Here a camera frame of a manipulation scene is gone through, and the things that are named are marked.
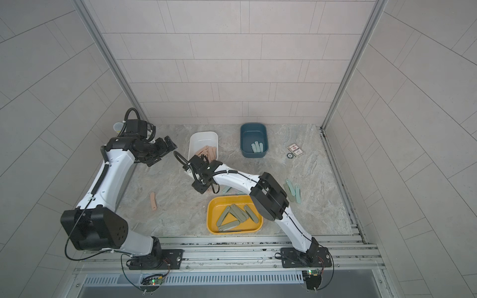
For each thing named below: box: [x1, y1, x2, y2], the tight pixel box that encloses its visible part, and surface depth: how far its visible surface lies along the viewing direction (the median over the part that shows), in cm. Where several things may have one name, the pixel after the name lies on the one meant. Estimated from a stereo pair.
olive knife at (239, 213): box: [229, 203, 249, 223], surface depth 83 cm
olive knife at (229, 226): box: [218, 220, 241, 232], surface depth 81 cm
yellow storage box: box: [206, 194, 264, 235], surface depth 82 cm
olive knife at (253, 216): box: [244, 204, 259, 224], surface depth 84 cm
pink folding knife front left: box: [149, 192, 157, 211], surface depth 87 cm
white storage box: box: [187, 130, 219, 162], surface depth 107 cm
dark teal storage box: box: [240, 122, 269, 159], surface depth 111 cm
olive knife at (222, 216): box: [216, 206, 231, 227], surface depth 83 cm
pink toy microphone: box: [113, 121, 124, 134], surface depth 85 cm
